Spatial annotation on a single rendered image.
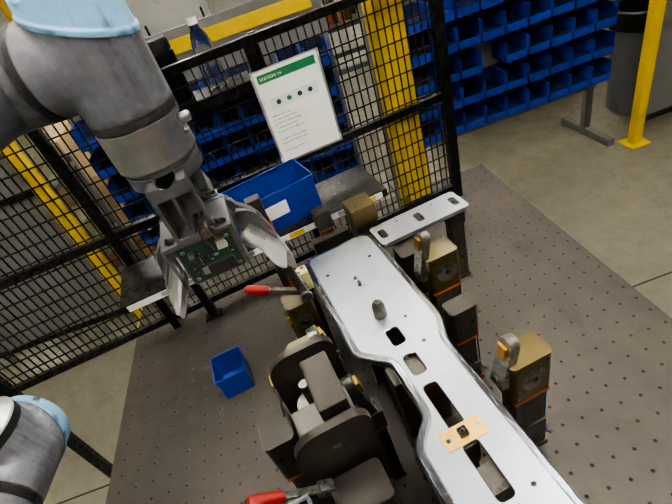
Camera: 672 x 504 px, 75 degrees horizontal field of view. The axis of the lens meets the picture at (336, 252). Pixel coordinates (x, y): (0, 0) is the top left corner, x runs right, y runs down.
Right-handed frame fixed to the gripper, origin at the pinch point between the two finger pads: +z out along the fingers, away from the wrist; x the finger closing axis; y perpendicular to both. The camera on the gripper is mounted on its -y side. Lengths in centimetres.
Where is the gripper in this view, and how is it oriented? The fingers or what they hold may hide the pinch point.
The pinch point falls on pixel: (240, 289)
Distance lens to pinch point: 56.6
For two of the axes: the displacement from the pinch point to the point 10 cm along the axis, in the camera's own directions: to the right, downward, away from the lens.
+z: 2.5, 7.3, 6.4
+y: 3.4, 5.5, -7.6
